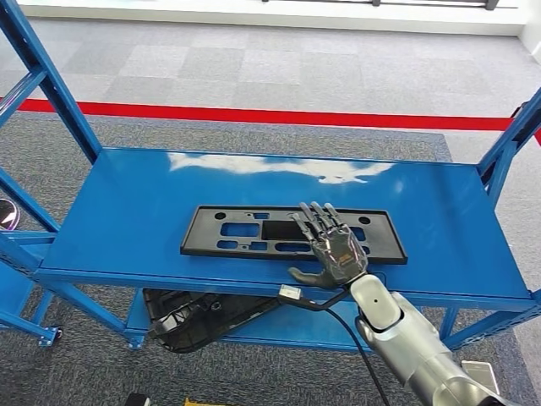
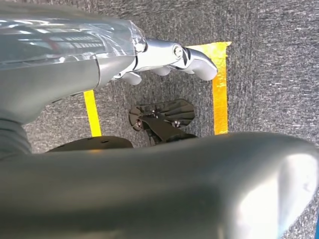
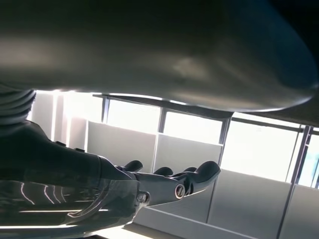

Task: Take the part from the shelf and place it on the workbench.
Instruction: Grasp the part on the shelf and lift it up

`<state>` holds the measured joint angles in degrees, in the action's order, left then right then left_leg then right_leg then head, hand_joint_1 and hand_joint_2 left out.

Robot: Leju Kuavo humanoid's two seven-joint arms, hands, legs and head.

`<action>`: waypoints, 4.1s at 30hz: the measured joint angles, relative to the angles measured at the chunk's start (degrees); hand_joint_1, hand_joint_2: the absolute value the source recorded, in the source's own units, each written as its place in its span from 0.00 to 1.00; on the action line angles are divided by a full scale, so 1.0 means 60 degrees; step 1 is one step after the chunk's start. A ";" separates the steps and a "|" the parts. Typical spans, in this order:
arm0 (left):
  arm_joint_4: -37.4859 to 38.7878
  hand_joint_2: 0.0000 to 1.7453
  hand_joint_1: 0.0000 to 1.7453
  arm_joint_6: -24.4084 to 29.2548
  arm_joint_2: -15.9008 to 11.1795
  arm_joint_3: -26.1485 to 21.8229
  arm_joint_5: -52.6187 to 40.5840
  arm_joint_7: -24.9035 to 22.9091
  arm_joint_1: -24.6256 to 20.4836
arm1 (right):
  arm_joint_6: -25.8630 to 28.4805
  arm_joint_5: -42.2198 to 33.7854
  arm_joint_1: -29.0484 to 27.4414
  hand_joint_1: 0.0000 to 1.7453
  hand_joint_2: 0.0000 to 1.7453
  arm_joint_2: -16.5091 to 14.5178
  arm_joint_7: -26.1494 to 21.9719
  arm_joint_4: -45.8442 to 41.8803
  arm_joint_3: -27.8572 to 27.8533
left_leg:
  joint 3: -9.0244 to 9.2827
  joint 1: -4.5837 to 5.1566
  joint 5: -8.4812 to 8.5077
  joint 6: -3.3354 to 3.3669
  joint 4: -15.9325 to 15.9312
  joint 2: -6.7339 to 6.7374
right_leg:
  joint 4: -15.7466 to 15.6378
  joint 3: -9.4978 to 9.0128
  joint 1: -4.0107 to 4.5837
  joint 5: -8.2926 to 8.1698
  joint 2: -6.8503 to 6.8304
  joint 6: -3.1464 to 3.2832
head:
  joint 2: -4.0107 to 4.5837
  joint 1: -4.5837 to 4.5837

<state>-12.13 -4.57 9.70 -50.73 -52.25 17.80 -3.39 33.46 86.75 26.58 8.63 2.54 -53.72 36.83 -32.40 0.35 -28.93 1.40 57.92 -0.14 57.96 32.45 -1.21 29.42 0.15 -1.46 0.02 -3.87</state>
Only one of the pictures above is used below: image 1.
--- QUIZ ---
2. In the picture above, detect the right robot hand grey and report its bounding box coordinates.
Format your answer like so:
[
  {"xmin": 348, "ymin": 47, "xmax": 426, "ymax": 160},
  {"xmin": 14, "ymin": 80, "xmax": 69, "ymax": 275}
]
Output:
[{"xmin": 287, "ymin": 201, "xmax": 369, "ymax": 291}]

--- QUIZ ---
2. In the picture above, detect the large black ribbed plastic part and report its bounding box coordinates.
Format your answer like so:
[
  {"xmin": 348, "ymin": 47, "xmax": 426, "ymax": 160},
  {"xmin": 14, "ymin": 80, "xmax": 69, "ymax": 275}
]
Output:
[{"xmin": 143, "ymin": 288, "xmax": 282, "ymax": 355}]

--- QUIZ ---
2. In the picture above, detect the small blue metal shelf rack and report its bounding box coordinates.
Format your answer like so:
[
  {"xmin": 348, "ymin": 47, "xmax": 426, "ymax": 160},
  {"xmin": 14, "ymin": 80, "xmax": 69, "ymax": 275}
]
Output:
[{"xmin": 0, "ymin": 232, "xmax": 64, "ymax": 348}]

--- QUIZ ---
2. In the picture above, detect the grey floor outlet cover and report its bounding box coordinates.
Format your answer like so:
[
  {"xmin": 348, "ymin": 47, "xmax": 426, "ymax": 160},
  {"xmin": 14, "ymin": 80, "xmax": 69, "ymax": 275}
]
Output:
[{"xmin": 460, "ymin": 359, "xmax": 501, "ymax": 396}]

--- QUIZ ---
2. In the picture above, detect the chrome stanchion base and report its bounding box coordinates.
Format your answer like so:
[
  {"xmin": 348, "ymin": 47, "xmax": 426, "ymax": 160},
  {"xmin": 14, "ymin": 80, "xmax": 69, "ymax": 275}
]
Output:
[{"xmin": 0, "ymin": 197, "xmax": 21, "ymax": 232}]

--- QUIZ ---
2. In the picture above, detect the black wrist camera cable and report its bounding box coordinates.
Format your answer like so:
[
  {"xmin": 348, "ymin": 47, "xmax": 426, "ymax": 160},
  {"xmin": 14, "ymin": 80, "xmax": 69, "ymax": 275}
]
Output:
[{"xmin": 276, "ymin": 294, "xmax": 392, "ymax": 406}]

